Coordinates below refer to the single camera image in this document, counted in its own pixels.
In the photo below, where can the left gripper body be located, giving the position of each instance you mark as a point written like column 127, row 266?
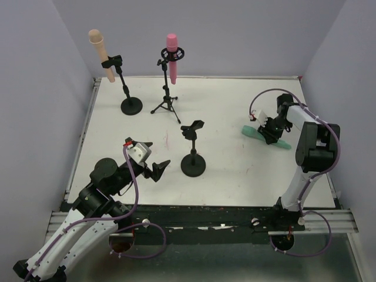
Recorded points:
column 144, row 167

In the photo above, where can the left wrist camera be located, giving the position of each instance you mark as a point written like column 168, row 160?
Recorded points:
column 138, row 152

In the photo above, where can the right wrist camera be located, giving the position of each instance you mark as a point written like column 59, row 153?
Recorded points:
column 259, row 116

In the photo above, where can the black round-base clip stand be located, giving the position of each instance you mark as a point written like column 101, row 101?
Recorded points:
column 130, row 105

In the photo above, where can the pink microphone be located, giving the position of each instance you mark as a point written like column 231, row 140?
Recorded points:
column 172, row 48

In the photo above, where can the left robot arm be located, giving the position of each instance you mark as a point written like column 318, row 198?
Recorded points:
column 103, row 207

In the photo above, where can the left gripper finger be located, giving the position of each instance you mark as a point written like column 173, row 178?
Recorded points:
column 158, row 169
column 133, row 144

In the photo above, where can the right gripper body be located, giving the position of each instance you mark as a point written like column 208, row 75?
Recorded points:
column 268, row 133

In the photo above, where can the black tripod shock-mount stand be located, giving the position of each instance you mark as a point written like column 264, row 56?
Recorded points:
column 167, row 103

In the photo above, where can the teal microphone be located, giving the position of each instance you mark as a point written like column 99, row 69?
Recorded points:
column 253, row 133

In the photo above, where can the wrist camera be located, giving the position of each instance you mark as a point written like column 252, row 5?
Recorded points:
column 138, row 152
column 259, row 116

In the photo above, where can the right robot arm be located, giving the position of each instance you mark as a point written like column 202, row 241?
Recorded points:
column 318, row 148

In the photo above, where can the beige microphone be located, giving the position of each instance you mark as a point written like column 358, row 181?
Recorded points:
column 97, row 40

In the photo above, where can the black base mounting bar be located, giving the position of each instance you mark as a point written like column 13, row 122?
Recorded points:
column 193, row 225

